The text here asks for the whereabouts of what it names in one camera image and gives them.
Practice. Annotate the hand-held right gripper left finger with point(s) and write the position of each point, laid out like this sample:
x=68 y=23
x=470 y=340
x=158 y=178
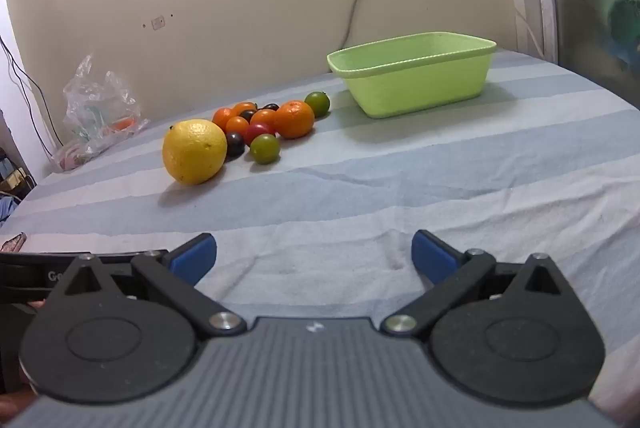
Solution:
x=195 y=258

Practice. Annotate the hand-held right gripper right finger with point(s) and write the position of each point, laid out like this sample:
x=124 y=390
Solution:
x=432 y=258

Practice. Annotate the large yellow lemon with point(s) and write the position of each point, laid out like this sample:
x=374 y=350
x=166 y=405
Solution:
x=194 y=151

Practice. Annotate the dark purple cherry tomato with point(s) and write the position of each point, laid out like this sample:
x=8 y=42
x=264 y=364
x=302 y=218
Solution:
x=235 y=144
x=270 y=106
x=247 y=114

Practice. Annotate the green cherry tomato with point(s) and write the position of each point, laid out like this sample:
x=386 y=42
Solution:
x=264 y=148
x=317 y=103

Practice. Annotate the orange cherry tomato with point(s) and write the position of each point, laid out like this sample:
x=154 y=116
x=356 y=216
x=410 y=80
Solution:
x=264 y=116
x=237 y=125

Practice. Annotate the red cherry tomato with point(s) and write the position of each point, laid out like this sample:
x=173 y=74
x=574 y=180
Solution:
x=257 y=131

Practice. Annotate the large mandarin orange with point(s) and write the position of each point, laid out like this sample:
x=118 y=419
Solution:
x=294 y=119

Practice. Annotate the light green plastic basin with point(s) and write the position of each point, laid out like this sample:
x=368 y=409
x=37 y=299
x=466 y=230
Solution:
x=415 y=82

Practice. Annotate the cardboard box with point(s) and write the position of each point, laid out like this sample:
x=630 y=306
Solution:
x=15 y=180

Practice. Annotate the striped blue bedsheet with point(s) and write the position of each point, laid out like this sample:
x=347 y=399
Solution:
x=350 y=188

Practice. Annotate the orange item inside bag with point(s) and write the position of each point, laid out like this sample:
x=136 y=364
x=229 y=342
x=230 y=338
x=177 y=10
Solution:
x=122 y=123

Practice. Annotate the clear plastic bag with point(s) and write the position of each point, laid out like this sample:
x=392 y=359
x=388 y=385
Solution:
x=100 y=107

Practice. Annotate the green object behind glass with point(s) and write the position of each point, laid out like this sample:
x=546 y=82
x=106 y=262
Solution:
x=622 y=15

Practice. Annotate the small wall sticker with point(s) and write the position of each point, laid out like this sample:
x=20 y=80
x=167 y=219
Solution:
x=158 y=23

